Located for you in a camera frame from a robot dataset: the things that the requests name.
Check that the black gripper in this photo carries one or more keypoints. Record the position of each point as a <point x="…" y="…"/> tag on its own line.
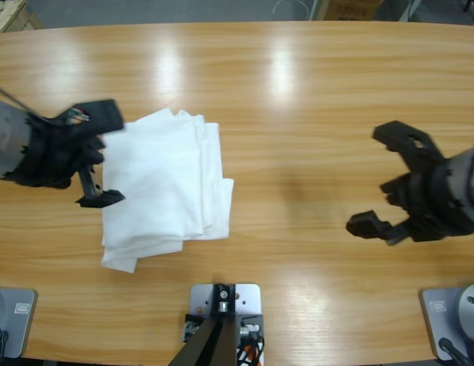
<point x="431" y="202"/>
<point x="57" y="156"/>

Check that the white t-shirt with black logo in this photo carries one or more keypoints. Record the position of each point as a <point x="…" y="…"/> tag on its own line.
<point x="156" y="183"/>

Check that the wooden pallet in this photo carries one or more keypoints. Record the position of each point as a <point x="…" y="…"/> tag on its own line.
<point x="11" y="15"/>

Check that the brown cardboard box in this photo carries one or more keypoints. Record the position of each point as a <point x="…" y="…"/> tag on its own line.
<point x="355" y="9"/>

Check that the grey metal stand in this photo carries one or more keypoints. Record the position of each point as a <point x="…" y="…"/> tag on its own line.
<point x="406" y="11"/>

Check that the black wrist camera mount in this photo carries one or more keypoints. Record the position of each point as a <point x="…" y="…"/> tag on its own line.
<point x="408" y="143"/>
<point x="95" y="116"/>

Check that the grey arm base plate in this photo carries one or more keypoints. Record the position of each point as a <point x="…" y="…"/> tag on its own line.
<point x="437" y="320"/>
<point x="19" y="328"/>

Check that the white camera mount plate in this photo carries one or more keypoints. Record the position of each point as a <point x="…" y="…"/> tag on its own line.
<point x="250" y="301"/>

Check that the black mount clamp bracket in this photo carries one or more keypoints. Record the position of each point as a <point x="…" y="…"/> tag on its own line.
<point x="255" y="318"/>

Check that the dark camera mount post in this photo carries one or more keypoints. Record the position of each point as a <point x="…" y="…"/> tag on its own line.
<point x="221" y="335"/>

